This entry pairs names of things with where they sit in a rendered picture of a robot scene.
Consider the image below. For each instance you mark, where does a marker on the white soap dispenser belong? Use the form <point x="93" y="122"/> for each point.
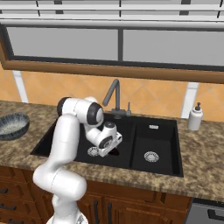
<point x="195" y="118"/>

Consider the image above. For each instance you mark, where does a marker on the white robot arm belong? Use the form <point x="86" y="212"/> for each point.
<point x="62" y="140"/>

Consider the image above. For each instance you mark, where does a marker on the dark grey tap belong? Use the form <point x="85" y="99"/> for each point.
<point x="117" y="96"/>

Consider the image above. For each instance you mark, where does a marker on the grey dishwasher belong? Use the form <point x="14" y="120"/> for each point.
<point x="204" y="213"/>

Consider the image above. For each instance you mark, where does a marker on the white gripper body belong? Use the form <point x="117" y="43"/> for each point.
<point x="108" y="148"/>

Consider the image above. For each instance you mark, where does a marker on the wooden framed window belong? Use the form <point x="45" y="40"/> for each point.
<point x="116" y="48"/>

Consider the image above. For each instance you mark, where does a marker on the round metal sink drain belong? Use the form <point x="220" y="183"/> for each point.
<point x="92" y="151"/>
<point x="151" y="157"/>

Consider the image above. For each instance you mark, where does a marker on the grey speckled bowl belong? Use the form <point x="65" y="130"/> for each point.
<point x="13" y="126"/>

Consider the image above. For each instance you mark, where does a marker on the wooden drawer front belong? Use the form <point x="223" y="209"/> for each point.
<point x="26" y="220"/>
<point x="17" y="191"/>
<point x="20" y="207"/>

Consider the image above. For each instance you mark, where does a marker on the black double sink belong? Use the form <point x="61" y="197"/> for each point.
<point x="154" y="143"/>

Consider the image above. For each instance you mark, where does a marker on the wooden cupboard door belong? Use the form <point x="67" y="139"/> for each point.
<point x="89" y="208"/>
<point x="140" y="211"/>

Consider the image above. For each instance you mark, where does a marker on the white window blinds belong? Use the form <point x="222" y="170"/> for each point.
<point x="116" y="13"/>

